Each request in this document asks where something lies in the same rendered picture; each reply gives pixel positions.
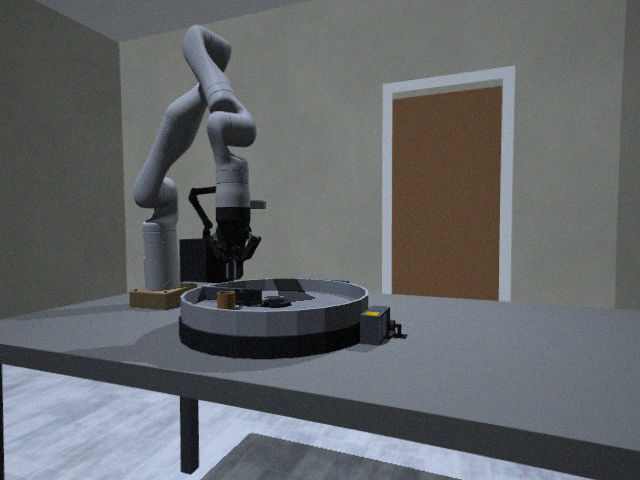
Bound bronze bushing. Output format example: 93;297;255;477
217;291;235;310

